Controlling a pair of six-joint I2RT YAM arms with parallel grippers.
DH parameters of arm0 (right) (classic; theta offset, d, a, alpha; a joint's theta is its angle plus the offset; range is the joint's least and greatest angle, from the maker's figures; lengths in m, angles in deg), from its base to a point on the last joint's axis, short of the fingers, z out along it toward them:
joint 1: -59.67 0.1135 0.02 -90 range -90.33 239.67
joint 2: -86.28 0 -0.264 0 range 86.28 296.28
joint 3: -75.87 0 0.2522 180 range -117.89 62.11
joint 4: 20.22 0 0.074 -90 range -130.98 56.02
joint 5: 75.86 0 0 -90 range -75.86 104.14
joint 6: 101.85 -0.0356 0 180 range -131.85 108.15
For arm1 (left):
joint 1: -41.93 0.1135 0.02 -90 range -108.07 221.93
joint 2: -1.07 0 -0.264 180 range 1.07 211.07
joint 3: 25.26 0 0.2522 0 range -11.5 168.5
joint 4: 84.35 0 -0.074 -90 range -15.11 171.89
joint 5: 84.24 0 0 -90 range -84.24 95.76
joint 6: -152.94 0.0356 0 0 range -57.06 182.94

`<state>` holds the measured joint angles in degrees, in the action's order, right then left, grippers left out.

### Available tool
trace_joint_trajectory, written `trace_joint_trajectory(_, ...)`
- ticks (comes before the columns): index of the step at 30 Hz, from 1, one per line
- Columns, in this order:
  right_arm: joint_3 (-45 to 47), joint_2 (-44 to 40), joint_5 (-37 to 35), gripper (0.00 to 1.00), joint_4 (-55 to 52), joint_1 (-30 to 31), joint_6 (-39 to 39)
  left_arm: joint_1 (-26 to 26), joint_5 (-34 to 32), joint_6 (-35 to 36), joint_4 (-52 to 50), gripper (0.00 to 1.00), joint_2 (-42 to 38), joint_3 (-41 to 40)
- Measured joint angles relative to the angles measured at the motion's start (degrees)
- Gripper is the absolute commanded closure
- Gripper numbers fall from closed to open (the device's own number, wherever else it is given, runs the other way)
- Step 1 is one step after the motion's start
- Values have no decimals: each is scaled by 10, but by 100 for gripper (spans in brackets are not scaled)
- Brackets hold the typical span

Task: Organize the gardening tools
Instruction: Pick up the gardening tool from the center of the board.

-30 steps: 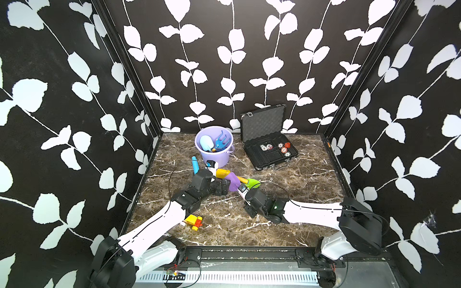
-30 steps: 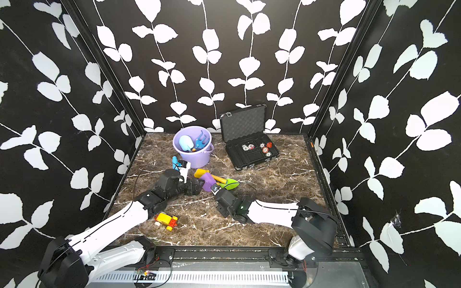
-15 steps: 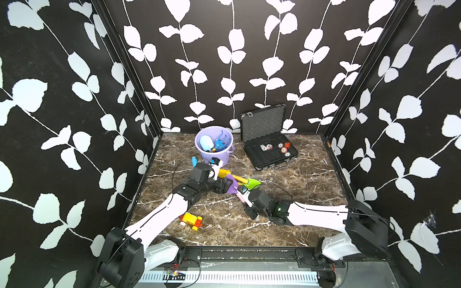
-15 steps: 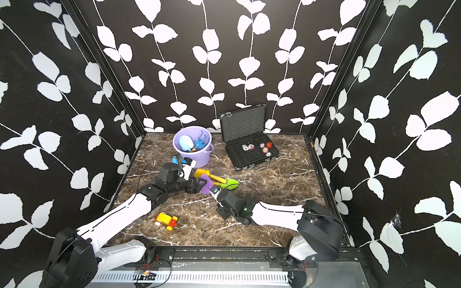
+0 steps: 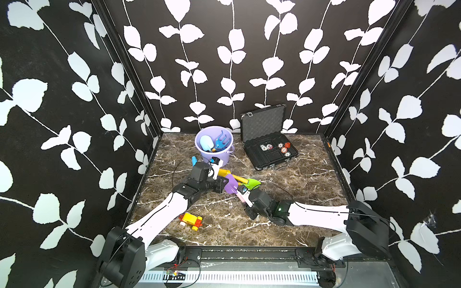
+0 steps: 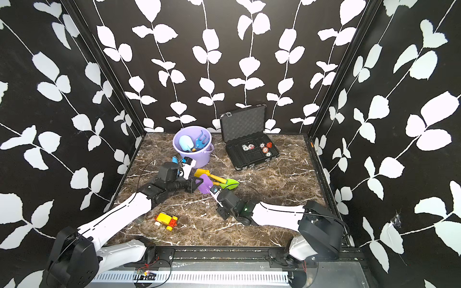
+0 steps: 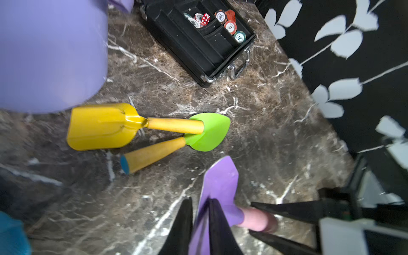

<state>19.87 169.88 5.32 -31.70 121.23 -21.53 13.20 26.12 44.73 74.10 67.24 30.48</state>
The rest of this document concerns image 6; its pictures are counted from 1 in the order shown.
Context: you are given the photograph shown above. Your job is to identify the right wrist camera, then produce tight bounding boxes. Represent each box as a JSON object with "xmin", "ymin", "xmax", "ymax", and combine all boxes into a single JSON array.
[{"xmin": 210, "ymin": 186, "xmax": 222, "ymax": 206}]

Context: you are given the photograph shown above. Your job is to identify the blue toy rake yellow handle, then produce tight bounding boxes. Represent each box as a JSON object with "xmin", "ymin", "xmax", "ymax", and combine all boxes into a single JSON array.
[{"xmin": 193, "ymin": 130, "xmax": 210, "ymax": 152}]

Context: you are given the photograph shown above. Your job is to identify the yellow red toy truck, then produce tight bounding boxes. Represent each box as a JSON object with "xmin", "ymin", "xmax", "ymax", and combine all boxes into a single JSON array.
[{"xmin": 154, "ymin": 212, "xmax": 178, "ymax": 231}]

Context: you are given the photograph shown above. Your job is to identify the purple toy scoop pink handle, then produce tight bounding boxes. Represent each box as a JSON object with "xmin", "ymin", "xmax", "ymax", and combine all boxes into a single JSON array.
[{"xmin": 198, "ymin": 174, "xmax": 214, "ymax": 194}]

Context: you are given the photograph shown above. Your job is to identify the purple plastic bucket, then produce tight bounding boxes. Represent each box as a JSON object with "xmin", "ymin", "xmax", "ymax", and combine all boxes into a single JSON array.
[{"xmin": 172, "ymin": 126, "xmax": 214, "ymax": 168}]

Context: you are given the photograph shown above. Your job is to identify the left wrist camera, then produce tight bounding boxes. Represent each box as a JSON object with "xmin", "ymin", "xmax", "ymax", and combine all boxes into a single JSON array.
[{"xmin": 180, "ymin": 157, "xmax": 196, "ymax": 180}]

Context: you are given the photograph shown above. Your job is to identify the red white round parts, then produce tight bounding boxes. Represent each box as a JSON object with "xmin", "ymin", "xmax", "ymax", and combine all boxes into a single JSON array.
[{"xmin": 241, "ymin": 142, "xmax": 273, "ymax": 158}]

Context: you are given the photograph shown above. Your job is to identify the black open foam-lined case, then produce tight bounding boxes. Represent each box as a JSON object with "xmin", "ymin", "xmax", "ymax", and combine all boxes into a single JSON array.
[{"xmin": 220, "ymin": 104, "xmax": 280, "ymax": 171}]

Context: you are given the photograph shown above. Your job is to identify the yellow toy spade wooden handle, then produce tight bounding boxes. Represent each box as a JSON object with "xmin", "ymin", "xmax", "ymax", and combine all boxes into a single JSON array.
[{"xmin": 194, "ymin": 169, "xmax": 228, "ymax": 184}]

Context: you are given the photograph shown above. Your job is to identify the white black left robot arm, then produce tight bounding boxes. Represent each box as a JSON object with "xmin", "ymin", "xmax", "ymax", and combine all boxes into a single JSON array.
[{"xmin": 44, "ymin": 157, "xmax": 203, "ymax": 288}]

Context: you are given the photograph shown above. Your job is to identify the white perforated strip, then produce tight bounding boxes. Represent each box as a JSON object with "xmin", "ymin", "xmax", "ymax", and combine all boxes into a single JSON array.
[{"xmin": 92, "ymin": 271, "xmax": 289, "ymax": 286}]

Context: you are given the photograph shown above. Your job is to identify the light blue toy shovel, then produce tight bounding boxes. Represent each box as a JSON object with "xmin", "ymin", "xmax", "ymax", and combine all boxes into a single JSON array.
[{"xmin": 178, "ymin": 135, "xmax": 195, "ymax": 152}]

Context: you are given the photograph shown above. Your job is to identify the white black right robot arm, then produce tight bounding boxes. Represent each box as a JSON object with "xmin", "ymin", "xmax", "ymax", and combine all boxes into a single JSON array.
[{"xmin": 210, "ymin": 186, "xmax": 346, "ymax": 262}]

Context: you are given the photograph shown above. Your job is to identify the green toy trowel wooden handle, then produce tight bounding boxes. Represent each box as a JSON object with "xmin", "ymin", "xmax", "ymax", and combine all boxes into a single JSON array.
[{"xmin": 212, "ymin": 179, "xmax": 240, "ymax": 190}]

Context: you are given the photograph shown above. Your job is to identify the black front mounting rail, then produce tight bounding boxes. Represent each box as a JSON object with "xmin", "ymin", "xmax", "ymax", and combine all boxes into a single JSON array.
[{"xmin": 73, "ymin": 245, "xmax": 368, "ymax": 269}]

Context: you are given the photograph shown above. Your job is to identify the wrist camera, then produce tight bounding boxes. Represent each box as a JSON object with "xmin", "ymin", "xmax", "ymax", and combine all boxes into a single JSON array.
[
  {"xmin": 180, "ymin": 157, "xmax": 196, "ymax": 180},
  {"xmin": 210, "ymin": 186, "xmax": 222, "ymax": 206}
]

